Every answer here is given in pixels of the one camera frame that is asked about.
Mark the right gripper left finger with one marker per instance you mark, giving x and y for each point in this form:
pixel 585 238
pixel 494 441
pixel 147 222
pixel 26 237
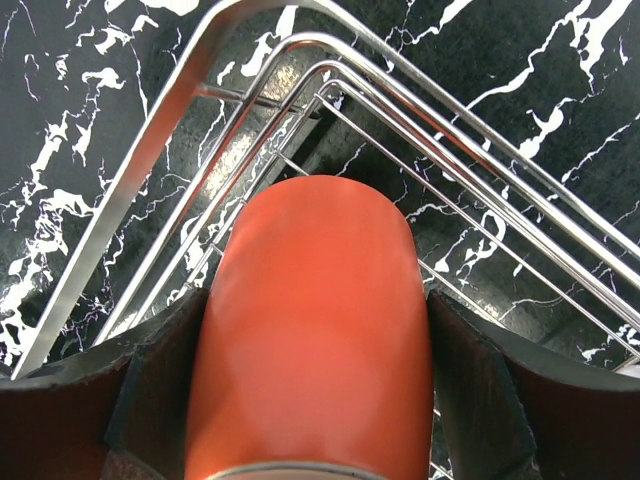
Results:
pixel 115 411

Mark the orange mug white inside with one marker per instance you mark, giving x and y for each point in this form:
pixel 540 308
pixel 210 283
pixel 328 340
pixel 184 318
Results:
pixel 314 348

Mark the metal wire dish rack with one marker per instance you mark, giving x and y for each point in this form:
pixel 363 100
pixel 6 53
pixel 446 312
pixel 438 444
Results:
pixel 133 133

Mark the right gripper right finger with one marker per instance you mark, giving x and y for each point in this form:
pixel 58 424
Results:
pixel 512 409

